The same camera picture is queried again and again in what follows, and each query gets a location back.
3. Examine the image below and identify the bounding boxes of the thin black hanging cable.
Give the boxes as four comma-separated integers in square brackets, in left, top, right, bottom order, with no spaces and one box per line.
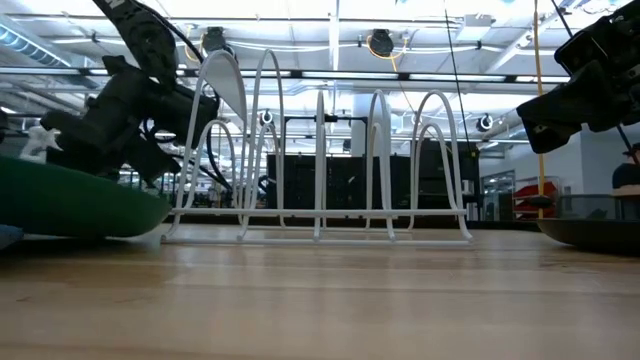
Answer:
[442,0,474,154]

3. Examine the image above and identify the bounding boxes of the red storage bins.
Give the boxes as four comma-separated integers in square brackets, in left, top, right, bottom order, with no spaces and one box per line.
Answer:
[512,180,559,220]

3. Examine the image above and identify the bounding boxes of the black equipment shelving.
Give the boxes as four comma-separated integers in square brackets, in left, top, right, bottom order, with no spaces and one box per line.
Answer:
[264,139,481,211]

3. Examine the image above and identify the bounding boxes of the black gantry frame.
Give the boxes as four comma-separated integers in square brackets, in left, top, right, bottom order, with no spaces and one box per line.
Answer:
[283,113,370,156]

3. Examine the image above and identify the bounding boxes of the small black plate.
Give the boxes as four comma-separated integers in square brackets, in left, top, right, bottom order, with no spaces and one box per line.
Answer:
[537,218,640,252]

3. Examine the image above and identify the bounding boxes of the white wire dish rack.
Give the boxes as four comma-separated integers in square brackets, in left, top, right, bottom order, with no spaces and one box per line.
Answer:
[160,48,475,247]

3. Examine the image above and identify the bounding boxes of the person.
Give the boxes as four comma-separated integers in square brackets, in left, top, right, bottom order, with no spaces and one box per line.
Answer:
[611,142,640,190]

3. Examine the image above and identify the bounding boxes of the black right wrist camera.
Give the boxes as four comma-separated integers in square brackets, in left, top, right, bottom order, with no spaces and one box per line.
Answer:
[553,27,610,77]

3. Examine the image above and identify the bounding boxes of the grey translucent box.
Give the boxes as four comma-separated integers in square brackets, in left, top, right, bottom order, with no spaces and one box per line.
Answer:
[556,193,624,221]

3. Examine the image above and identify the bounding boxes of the white building column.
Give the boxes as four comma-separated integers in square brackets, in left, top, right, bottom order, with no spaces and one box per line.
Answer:
[349,93,391,157]

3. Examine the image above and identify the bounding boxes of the black aluminium table frame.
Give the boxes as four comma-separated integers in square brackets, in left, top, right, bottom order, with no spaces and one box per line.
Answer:
[164,213,542,232]

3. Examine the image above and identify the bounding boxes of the thick black hanging cable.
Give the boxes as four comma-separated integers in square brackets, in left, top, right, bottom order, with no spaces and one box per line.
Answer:
[549,0,640,166]

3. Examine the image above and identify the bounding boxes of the yellow hanging cord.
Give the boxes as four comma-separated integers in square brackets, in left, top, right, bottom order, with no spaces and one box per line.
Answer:
[532,0,547,220]

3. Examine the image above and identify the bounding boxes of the glass display cabinet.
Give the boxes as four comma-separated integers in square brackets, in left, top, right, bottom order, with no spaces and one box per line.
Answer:
[480,169,516,221]

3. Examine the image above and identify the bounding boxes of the large green plate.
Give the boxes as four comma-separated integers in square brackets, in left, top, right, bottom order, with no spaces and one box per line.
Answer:
[0,155,172,239]

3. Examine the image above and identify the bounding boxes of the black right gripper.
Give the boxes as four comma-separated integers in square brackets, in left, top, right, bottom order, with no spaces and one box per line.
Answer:
[517,59,640,154]

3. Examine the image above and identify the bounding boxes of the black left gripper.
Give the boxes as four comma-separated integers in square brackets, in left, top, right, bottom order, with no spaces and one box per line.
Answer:
[39,54,221,185]

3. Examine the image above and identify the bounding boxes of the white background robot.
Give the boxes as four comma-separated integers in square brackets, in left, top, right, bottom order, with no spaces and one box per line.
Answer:
[18,124,64,165]

